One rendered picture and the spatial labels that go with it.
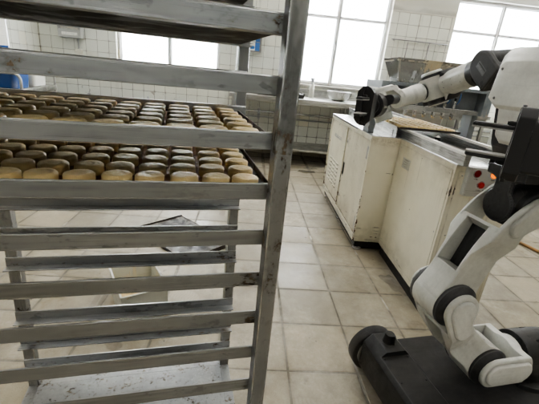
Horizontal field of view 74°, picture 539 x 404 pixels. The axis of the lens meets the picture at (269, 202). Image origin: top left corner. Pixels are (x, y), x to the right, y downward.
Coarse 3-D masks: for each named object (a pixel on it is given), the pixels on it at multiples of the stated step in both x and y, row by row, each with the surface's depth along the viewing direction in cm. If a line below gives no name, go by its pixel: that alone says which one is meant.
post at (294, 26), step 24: (288, 0) 51; (288, 24) 51; (288, 48) 52; (288, 72) 54; (288, 96) 55; (288, 120) 56; (288, 144) 58; (288, 168) 59; (264, 240) 65; (264, 264) 65; (264, 288) 67; (264, 312) 69; (264, 336) 71; (264, 360) 73; (264, 384) 76
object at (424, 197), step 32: (416, 160) 205; (448, 160) 172; (480, 160) 180; (416, 192) 202; (448, 192) 170; (384, 224) 245; (416, 224) 199; (448, 224) 175; (384, 256) 249; (416, 256) 196; (480, 288) 189
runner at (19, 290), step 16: (240, 272) 68; (256, 272) 69; (0, 288) 58; (16, 288) 59; (32, 288) 59; (48, 288) 60; (64, 288) 61; (80, 288) 61; (96, 288) 62; (112, 288) 63; (128, 288) 63; (144, 288) 64; (160, 288) 65; (176, 288) 66; (192, 288) 67
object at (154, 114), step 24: (0, 96) 73; (24, 96) 79; (48, 96) 81; (72, 120) 55; (96, 120) 57; (120, 120) 59; (144, 120) 63; (168, 120) 65; (192, 120) 80; (216, 120) 70; (240, 120) 73
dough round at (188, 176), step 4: (176, 172) 65; (180, 172) 65; (184, 172) 66; (188, 172) 66; (192, 172) 66; (172, 176) 63; (176, 176) 63; (180, 176) 63; (184, 176) 63; (188, 176) 63; (192, 176) 64; (196, 176) 64; (172, 180) 63; (176, 180) 62; (180, 180) 62; (184, 180) 62; (188, 180) 62; (192, 180) 63; (196, 180) 64
